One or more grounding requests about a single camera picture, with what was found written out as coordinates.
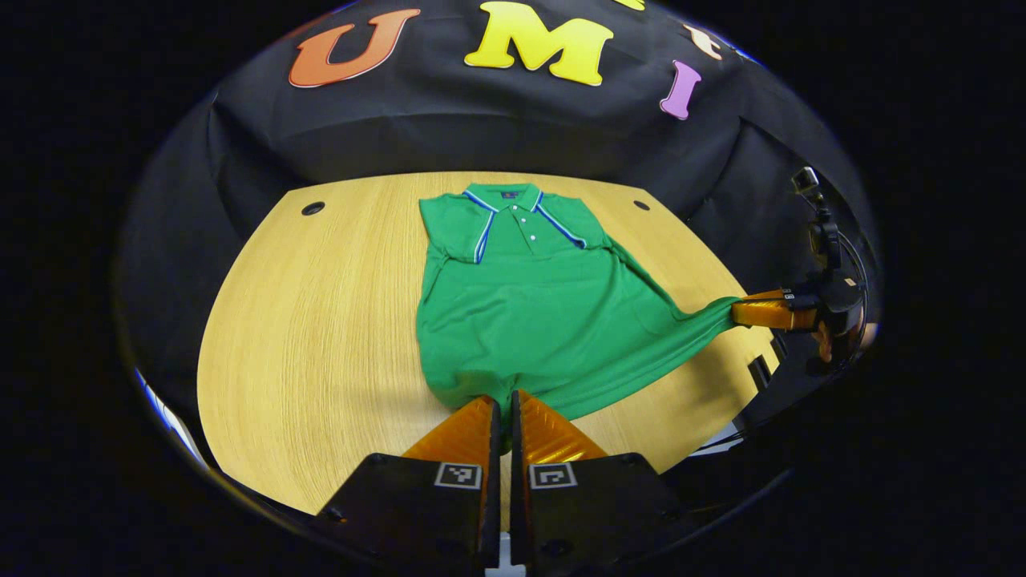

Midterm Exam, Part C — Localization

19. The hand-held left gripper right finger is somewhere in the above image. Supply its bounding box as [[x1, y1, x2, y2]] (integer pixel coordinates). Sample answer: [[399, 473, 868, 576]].
[[510, 389, 692, 574]]

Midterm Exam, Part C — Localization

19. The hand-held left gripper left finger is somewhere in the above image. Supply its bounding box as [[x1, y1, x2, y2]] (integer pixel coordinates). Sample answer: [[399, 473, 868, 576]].
[[315, 394, 503, 574]]

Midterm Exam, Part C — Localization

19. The green T-shirt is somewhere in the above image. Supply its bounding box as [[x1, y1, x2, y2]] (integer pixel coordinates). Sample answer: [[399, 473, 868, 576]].
[[415, 183, 743, 423]]

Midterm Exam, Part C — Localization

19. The black backdrop cloth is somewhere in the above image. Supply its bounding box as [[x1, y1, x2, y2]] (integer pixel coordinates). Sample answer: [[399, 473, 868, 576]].
[[116, 0, 883, 482]]

